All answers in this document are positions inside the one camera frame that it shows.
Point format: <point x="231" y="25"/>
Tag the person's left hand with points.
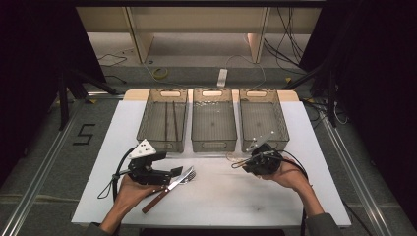
<point x="131" y="196"/>

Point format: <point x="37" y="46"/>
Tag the yellow tape roll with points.
<point x="154" y="72"/>

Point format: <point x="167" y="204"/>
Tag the light wooden shelf unit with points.
<point x="196" y="19"/>

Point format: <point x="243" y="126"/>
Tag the translucent grey plastic bin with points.
<point x="213" y="121"/>
<point x="264" y="114"/>
<point x="154" y="121"/>

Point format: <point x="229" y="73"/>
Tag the black curtain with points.
<point x="32" y="65"/>
<point x="377" y="82"/>

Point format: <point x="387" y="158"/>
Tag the metal fork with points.
<point x="190" y="178"/>

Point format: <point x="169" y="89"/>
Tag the black metal stand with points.
<point x="63" y="98"/>
<point x="331" y="98"/>

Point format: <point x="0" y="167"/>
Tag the white power strip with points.
<point x="222" y="77"/>

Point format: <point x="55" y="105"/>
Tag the black overhead beam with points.
<point x="196" y="3"/>

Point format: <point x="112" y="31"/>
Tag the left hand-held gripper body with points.
<point x="144" y="173"/>

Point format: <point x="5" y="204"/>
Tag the person's right hand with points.
<point x="291" y="177"/>

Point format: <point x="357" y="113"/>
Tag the white foam board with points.
<point x="223" y="203"/>

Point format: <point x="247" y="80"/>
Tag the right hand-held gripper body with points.
<point x="264" y="160"/>

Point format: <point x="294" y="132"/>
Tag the light wooden table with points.
<point x="134" y="95"/>

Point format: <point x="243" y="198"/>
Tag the aluminium floor rail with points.
<point x="36" y="183"/>
<point x="354" y="177"/>

